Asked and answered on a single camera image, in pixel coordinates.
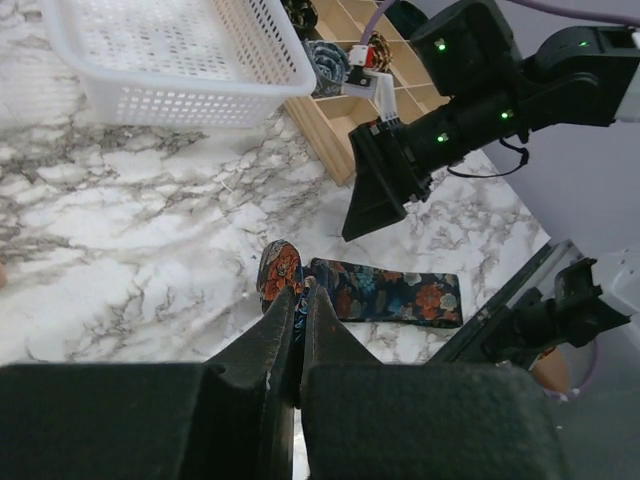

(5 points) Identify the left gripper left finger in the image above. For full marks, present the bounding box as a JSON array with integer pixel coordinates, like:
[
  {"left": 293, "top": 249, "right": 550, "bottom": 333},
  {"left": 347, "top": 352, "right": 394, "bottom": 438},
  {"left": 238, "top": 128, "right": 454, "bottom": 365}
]
[{"left": 1, "top": 288, "right": 296, "bottom": 479}]

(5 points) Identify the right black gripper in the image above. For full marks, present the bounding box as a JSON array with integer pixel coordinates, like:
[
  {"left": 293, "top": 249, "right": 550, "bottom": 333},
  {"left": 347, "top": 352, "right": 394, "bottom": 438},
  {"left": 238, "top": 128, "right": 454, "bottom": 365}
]
[{"left": 341, "top": 119, "right": 432, "bottom": 242}]

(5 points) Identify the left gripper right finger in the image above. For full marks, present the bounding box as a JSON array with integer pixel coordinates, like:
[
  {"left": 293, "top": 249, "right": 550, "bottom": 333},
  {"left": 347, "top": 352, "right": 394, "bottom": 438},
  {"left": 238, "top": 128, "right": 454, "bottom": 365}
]
[{"left": 300, "top": 287, "right": 570, "bottom": 479}]

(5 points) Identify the navy floral tie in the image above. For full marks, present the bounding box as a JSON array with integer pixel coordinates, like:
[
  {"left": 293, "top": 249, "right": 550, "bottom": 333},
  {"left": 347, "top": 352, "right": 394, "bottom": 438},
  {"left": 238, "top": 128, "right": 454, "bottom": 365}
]
[{"left": 256, "top": 240, "right": 463, "bottom": 342}]

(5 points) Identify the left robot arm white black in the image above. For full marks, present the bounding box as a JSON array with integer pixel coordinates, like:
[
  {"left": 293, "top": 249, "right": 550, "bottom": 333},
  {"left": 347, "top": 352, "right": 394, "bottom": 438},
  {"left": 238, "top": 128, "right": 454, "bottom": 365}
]
[{"left": 1, "top": 241, "right": 630, "bottom": 479}]

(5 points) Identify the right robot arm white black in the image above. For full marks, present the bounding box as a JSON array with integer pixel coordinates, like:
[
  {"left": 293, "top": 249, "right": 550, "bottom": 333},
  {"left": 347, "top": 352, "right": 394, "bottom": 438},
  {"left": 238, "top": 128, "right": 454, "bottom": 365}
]
[{"left": 342, "top": 1, "right": 639, "bottom": 241}]

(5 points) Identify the wooden compartment tray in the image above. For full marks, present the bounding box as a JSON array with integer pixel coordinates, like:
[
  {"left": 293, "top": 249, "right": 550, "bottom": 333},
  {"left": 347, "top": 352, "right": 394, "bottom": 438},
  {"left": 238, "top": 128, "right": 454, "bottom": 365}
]
[{"left": 283, "top": 0, "right": 447, "bottom": 185}]

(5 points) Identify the rolled gold paisley tie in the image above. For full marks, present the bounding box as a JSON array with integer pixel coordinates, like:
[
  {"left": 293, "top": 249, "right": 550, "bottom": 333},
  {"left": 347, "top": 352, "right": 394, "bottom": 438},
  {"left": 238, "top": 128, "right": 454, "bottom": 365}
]
[{"left": 367, "top": 30, "right": 392, "bottom": 73}]

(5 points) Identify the rolled blue grey tie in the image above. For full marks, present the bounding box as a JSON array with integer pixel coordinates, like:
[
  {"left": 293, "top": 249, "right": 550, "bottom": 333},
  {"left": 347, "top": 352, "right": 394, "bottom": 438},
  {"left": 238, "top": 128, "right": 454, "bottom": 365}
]
[{"left": 303, "top": 40, "right": 351, "bottom": 99}]

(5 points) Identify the rolled dark olive tie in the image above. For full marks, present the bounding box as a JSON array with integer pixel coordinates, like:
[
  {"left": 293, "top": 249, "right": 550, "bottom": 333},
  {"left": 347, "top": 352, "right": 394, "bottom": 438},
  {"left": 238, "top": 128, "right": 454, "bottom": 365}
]
[{"left": 281, "top": 0, "right": 318, "bottom": 31}]

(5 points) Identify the white plastic basket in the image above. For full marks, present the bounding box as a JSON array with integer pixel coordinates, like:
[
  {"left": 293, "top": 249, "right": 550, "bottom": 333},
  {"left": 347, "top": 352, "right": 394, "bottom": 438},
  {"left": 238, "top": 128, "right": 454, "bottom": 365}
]
[{"left": 39, "top": 0, "right": 316, "bottom": 128}]

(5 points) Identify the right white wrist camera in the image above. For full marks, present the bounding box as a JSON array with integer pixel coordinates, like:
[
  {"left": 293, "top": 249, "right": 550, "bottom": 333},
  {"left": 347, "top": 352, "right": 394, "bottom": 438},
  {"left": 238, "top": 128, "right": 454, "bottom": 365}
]
[{"left": 341, "top": 44, "right": 399, "bottom": 122}]

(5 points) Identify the black metal base rail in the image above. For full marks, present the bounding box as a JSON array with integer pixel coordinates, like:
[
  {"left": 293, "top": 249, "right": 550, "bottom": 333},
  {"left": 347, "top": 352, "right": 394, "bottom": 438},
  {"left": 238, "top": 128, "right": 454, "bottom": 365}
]
[{"left": 428, "top": 240, "right": 575, "bottom": 365}]

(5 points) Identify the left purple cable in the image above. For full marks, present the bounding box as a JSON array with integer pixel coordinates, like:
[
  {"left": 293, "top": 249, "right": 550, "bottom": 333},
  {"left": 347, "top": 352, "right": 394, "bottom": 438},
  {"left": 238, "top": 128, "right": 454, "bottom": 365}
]
[{"left": 544, "top": 339, "right": 601, "bottom": 401}]

